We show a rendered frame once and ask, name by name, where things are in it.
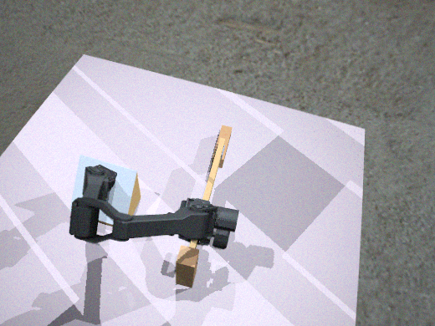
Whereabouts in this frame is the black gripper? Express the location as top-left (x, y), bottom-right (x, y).
top-left (178, 229), bottom-right (230, 249)

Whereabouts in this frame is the long tan wooden rail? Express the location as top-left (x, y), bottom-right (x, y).
top-left (189, 138), bottom-right (225, 248)

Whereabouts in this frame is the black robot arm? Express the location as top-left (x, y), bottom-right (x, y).
top-left (69, 165), bottom-right (239, 243)

